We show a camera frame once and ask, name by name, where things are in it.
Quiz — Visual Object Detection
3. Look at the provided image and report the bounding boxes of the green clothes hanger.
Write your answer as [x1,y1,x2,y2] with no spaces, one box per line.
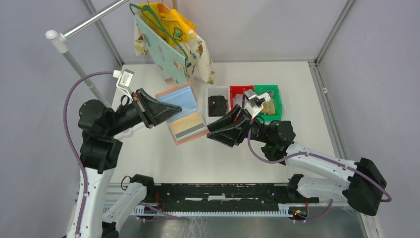
[129,3,188,61]

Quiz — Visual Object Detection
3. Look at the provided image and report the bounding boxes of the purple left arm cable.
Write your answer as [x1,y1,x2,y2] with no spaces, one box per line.
[63,71,184,238]

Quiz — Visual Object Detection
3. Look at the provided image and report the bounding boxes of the black cards stack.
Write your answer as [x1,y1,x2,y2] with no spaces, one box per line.
[208,95,227,117]

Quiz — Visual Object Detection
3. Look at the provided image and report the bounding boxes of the red plastic bin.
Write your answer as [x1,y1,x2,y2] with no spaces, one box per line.
[228,85,255,110]

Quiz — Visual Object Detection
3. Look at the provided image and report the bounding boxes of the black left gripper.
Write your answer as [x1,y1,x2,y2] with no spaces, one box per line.
[106,86,183,135]

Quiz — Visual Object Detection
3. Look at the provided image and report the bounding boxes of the gold cards stack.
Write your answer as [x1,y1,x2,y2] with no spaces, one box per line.
[261,99,276,116]

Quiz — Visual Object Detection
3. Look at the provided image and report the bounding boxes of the white cards stack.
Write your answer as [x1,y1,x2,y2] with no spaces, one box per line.
[233,94,246,108]

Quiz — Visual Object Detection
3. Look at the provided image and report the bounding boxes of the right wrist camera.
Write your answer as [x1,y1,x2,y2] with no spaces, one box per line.
[244,89,273,119]

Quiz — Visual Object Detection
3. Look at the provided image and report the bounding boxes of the silver clothes rack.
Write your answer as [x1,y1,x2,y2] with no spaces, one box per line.
[45,0,155,139]

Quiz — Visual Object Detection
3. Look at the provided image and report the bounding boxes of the gold credit card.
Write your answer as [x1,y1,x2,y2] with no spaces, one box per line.
[169,112,207,141]

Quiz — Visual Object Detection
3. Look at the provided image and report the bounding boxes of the white slotted cable duct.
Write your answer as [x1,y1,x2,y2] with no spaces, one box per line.
[126,205,291,218]

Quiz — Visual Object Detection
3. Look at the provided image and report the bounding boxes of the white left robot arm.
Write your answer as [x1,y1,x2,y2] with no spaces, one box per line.
[67,89,182,238]

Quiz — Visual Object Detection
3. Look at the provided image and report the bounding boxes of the yellow patterned children shirt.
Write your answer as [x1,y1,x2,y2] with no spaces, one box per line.
[132,2,215,84]

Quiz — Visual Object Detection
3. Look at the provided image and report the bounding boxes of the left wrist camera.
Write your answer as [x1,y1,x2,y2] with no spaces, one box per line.
[112,69,134,100]

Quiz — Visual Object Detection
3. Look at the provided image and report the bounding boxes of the green plastic bin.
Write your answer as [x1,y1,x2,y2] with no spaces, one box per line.
[255,84,283,122]

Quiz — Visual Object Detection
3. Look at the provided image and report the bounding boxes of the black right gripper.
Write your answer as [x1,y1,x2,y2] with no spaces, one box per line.
[204,104,271,148]

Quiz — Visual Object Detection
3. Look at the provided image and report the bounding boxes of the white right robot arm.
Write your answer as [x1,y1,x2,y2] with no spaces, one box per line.
[207,105,392,216]

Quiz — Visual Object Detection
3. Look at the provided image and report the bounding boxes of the light green cartoon garment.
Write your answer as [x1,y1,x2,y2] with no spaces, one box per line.
[135,16,188,85]

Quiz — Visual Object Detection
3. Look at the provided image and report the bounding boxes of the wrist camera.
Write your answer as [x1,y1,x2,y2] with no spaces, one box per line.
[112,69,134,100]
[244,89,273,119]

